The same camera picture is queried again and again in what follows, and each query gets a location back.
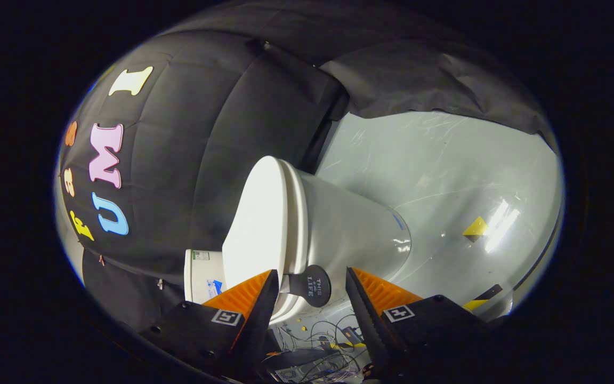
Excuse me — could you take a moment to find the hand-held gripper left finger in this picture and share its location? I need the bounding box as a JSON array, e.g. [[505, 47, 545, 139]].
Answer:
[[142, 269, 280, 382]]

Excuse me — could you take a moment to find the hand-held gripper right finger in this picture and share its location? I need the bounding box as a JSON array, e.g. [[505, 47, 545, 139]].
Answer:
[[345, 266, 500, 382]]

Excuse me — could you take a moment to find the black round lid handle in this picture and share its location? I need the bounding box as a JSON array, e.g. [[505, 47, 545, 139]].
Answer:
[[280, 265, 333, 308]]

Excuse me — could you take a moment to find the white toilet lid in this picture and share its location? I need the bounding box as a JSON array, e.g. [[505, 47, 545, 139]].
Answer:
[[222, 155, 309, 322]]

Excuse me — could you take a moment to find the white toilet body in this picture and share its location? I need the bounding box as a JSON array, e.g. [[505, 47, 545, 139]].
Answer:
[[184, 160, 413, 327]]

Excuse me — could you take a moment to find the yellow black floor tape strip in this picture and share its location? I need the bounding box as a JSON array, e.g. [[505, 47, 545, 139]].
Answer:
[[463, 284, 504, 312]]

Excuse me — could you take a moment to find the yellow floor tape square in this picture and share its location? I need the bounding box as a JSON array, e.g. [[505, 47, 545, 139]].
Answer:
[[462, 215, 489, 244]]

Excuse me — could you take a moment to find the black backdrop cloth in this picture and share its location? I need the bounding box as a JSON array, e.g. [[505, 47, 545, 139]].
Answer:
[[54, 0, 559, 332]]

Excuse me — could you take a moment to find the tangle of thin cables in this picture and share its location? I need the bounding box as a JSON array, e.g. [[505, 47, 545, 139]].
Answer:
[[263, 314, 367, 383]]

